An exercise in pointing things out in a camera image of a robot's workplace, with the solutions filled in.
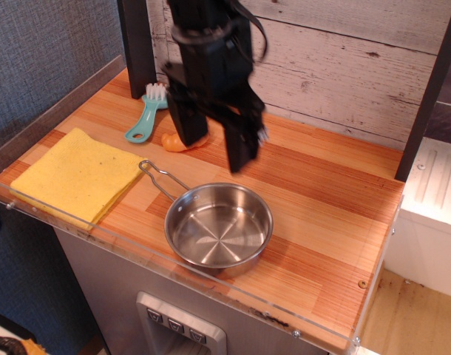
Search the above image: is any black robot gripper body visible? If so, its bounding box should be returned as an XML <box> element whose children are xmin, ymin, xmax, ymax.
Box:
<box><xmin>164</xmin><ymin>21</ymin><xmax>264</xmax><ymax>124</ymax></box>

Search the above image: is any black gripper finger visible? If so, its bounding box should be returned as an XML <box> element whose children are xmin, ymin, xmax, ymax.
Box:
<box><xmin>167</xmin><ymin>88</ymin><xmax>208</xmax><ymax>146</ymax></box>
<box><xmin>224</xmin><ymin>111</ymin><xmax>268</xmax><ymax>173</ymax></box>

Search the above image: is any small stainless steel pot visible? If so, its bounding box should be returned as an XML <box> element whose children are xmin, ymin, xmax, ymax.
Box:
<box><xmin>139</xmin><ymin>160</ymin><xmax>274</xmax><ymax>278</ymax></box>

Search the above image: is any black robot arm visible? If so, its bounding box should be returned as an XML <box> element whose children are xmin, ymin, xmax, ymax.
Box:
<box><xmin>163</xmin><ymin>1</ymin><xmax>268</xmax><ymax>173</ymax></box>

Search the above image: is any orange plastic toy croissant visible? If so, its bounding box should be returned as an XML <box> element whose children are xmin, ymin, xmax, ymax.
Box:
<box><xmin>160</xmin><ymin>132</ymin><xmax>209</xmax><ymax>152</ymax></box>

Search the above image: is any teal plastic dish brush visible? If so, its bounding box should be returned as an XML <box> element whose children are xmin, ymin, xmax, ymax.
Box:
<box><xmin>124</xmin><ymin>83</ymin><xmax>168</xmax><ymax>143</ymax></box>

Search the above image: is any folded yellow cloth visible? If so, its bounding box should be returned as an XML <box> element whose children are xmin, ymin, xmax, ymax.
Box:
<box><xmin>10</xmin><ymin>128</ymin><xmax>145</xmax><ymax>231</ymax></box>

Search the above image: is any grey toy fridge cabinet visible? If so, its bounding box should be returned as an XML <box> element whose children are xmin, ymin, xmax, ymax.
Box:
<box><xmin>55</xmin><ymin>229</ymin><xmax>324</xmax><ymax>354</ymax></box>

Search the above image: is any clear acrylic table guard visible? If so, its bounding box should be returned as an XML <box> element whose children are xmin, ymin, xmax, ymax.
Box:
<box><xmin>0</xmin><ymin>173</ymin><xmax>404</xmax><ymax>354</ymax></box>

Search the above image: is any silver ice dispenser panel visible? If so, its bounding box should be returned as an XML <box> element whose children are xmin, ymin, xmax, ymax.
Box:
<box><xmin>136</xmin><ymin>291</ymin><xmax>228</xmax><ymax>354</ymax></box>

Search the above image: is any white toy sink unit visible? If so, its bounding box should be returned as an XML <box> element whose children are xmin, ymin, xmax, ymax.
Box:
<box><xmin>384</xmin><ymin>138</ymin><xmax>451</xmax><ymax>296</ymax></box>

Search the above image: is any orange object bottom left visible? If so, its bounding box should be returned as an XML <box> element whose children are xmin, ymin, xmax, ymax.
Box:
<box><xmin>0</xmin><ymin>337</ymin><xmax>47</xmax><ymax>355</ymax></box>

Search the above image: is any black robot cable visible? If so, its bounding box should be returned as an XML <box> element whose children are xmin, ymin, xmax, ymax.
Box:
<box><xmin>228</xmin><ymin>0</ymin><xmax>269</xmax><ymax>62</ymax></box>

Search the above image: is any dark right shelf post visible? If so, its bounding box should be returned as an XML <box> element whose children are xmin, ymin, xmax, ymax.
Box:
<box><xmin>395</xmin><ymin>17</ymin><xmax>451</xmax><ymax>182</ymax></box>

